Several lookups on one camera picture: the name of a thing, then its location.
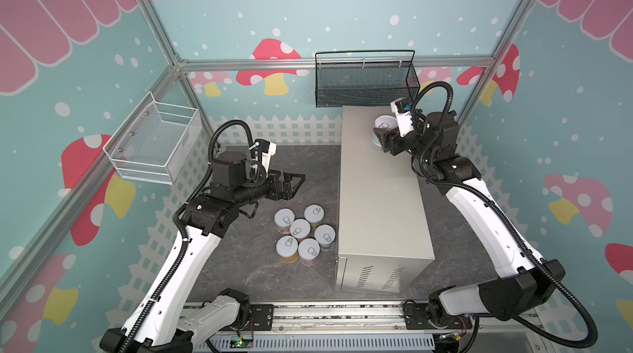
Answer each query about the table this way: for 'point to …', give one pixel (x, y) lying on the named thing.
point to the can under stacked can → (300, 228)
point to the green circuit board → (241, 343)
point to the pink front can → (309, 251)
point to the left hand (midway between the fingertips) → (291, 181)
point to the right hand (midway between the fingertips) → (387, 122)
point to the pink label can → (283, 218)
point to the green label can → (314, 213)
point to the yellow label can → (287, 248)
